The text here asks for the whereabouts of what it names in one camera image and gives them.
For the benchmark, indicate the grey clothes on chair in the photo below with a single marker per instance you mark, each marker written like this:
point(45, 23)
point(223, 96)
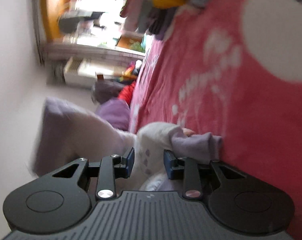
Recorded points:
point(104, 90)

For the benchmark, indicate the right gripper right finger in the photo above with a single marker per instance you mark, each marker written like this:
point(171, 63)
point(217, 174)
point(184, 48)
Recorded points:
point(185, 169)

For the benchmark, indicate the purple quilt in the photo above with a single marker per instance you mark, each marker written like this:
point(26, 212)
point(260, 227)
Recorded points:
point(116, 112)

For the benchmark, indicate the pink floral bed blanket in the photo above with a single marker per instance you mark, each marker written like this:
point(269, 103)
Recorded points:
point(233, 69)

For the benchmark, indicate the pink folded sweater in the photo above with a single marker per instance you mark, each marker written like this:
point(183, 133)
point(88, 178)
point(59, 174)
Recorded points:
point(136, 14)

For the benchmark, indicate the white purple patterned garment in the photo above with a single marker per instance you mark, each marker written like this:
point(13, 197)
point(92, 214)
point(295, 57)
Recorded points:
point(69, 132)

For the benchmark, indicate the grey folded clothes stack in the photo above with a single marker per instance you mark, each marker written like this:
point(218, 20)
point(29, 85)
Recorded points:
point(154, 20)

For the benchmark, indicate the red cloth by quilt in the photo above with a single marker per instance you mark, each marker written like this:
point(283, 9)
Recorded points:
point(127, 92)

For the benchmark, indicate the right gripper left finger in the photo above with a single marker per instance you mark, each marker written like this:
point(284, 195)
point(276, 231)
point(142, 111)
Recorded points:
point(111, 168)

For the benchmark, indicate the wooden chair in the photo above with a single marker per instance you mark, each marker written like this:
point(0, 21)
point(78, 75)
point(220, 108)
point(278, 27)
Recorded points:
point(108, 76)

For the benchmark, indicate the white floor air conditioner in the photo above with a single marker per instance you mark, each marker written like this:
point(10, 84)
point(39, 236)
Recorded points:
point(82, 72)

